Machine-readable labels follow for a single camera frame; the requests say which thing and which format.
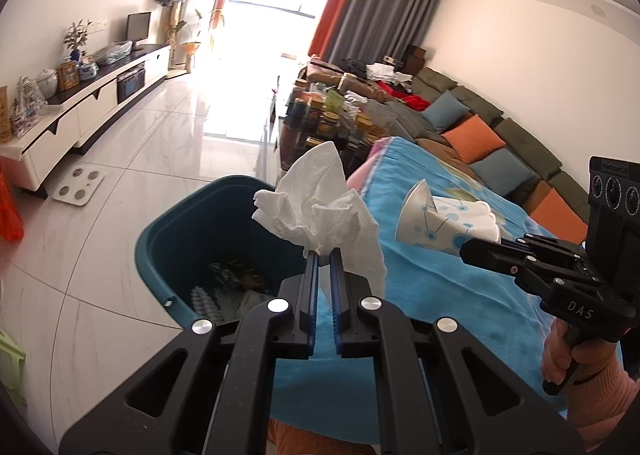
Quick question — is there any red cloth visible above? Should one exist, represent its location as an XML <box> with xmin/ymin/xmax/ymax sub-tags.
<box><xmin>377</xmin><ymin>80</ymin><xmax>432</xmax><ymax>112</ymax></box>

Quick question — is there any pink blanket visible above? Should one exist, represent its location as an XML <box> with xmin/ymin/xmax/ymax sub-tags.
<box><xmin>346</xmin><ymin>136</ymin><xmax>398</xmax><ymax>196</ymax></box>

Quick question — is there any wooden picture frame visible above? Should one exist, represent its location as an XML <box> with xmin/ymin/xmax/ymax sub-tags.
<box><xmin>56</xmin><ymin>61</ymin><xmax>81</xmax><ymax>92</ymax></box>

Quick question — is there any white paper tissue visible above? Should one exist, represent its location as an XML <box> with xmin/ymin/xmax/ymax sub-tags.
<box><xmin>251</xmin><ymin>141</ymin><xmax>387</xmax><ymax>308</ymax></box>

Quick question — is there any wide grey and orange curtain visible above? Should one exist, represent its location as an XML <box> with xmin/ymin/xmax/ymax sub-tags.
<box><xmin>307</xmin><ymin>0</ymin><xmax>445</xmax><ymax>67</ymax></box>

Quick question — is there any white ceramic jar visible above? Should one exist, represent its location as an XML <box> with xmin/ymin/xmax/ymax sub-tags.
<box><xmin>36</xmin><ymin>68</ymin><xmax>60</xmax><ymax>100</ymax></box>

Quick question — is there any model ship in clear wrap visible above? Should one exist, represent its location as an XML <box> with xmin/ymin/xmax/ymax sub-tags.
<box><xmin>10</xmin><ymin>76</ymin><xmax>50</xmax><ymax>138</ymax></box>

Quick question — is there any pile of white clothes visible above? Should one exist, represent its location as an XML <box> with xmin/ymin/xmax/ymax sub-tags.
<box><xmin>366</xmin><ymin>62</ymin><xmax>413</xmax><ymax>86</ymax></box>

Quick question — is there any brown padded bench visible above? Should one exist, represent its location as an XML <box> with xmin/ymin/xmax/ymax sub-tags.
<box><xmin>302</xmin><ymin>60</ymin><xmax>396</xmax><ymax>101</ymax></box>

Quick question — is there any orange cushion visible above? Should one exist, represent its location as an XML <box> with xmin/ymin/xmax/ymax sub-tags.
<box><xmin>441</xmin><ymin>115</ymin><xmax>507</xmax><ymax>163</ymax></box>
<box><xmin>529</xmin><ymin>188</ymin><xmax>590</xmax><ymax>246</ymax></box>

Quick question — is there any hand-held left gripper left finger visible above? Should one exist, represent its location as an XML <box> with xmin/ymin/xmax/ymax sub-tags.
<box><xmin>59</xmin><ymin>250</ymin><xmax>321</xmax><ymax>455</ymax></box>

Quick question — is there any teal plastic bin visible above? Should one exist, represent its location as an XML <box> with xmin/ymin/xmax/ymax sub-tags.
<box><xmin>135</xmin><ymin>175</ymin><xmax>313</xmax><ymax>333</ymax></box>

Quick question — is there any blue floral blanket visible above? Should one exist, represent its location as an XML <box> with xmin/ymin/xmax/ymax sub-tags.
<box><xmin>270</xmin><ymin>135</ymin><xmax>626</xmax><ymax>446</ymax></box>

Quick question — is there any dark wooden cabinet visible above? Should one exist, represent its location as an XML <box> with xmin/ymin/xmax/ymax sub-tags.
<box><xmin>402</xmin><ymin>45</ymin><xmax>428</xmax><ymax>76</ymax></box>

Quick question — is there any black monitor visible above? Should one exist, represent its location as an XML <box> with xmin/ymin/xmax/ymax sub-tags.
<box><xmin>125</xmin><ymin>12</ymin><xmax>153</xmax><ymax>53</ymax></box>

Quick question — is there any clear plastic bag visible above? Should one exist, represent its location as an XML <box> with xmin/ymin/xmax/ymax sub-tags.
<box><xmin>94</xmin><ymin>40</ymin><xmax>133</xmax><ymax>67</ymax></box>

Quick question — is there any blue vase with branches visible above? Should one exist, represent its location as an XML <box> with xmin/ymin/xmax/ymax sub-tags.
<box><xmin>62</xmin><ymin>19</ymin><xmax>93</xmax><ymax>63</ymax></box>

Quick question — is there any person's right forearm pink sleeve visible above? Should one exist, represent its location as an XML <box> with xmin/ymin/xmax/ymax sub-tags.
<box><xmin>564</xmin><ymin>350</ymin><xmax>640</xmax><ymax>432</ymax></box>

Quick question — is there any blue-grey cushion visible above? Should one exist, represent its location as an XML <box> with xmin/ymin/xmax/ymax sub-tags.
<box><xmin>470</xmin><ymin>149</ymin><xmax>536</xmax><ymax>197</ymax></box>
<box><xmin>422</xmin><ymin>90</ymin><xmax>472</xmax><ymax>132</ymax></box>

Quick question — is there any white and black TV cabinet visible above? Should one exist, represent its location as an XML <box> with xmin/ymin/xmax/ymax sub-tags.
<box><xmin>0</xmin><ymin>42</ymin><xmax>173</xmax><ymax>198</ymax></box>

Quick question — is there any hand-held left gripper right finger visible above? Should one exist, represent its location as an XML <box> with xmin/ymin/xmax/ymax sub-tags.
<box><xmin>330</xmin><ymin>247</ymin><xmax>586</xmax><ymax>455</ymax></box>

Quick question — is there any green plastic stool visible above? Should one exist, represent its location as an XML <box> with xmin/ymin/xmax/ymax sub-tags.
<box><xmin>0</xmin><ymin>330</ymin><xmax>28</xmax><ymax>406</ymax></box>

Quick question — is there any green sectional sofa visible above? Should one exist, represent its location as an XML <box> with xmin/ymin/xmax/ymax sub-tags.
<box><xmin>300</xmin><ymin>62</ymin><xmax>591</xmax><ymax>246</ymax></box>

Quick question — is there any person's right hand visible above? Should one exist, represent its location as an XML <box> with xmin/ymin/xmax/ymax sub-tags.
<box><xmin>541</xmin><ymin>320</ymin><xmax>623</xmax><ymax>393</ymax></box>

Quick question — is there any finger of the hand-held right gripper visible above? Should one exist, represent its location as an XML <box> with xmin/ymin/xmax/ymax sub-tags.
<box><xmin>522</xmin><ymin>234</ymin><xmax>586</xmax><ymax>267</ymax></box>
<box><xmin>460</xmin><ymin>237</ymin><xmax>567</xmax><ymax>294</ymax></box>

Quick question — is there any orange plastic bag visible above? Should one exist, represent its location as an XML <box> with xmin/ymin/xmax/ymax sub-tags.
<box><xmin>0</xmin><ymin>162</ymin><xmax>25</xmax><ymax>242</ymax></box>

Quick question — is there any tall leafy potted plant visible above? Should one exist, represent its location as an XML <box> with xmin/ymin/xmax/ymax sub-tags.
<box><xmin>172</xmin><ymin>0</ymin><xmax>226</xmax><ymax>73</ymax></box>

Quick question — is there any white bathroom scale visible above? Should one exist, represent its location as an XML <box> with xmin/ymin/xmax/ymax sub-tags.
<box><xmin>52</xmin><ymin>166</ymin><xmax>107</xmax><ymax>206</ymax></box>

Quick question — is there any white dotted paper cup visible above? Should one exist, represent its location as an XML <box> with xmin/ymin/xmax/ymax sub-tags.
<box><xmin>395</xmin><ymin>179</ymin><xmax>502</xmax><ymax>257</ymax></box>

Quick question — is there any dark glass coffee table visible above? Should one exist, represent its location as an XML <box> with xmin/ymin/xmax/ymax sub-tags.
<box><xmin>267</xmin><ymin>78</ymin><xmax>391</xmax><ymax>171</ymax></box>

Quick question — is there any tall golden box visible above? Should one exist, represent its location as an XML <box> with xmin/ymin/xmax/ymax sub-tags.
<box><xmin>0</xmin><ymin>85</ymin><xmax>13</xmax><ymax>143</ymax></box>

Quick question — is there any person's pink garment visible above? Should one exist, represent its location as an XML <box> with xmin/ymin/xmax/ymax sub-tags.
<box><xmin>267</xmin><ymin>417</ymin><xmax>377</xmax><ymax>455</ymax></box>

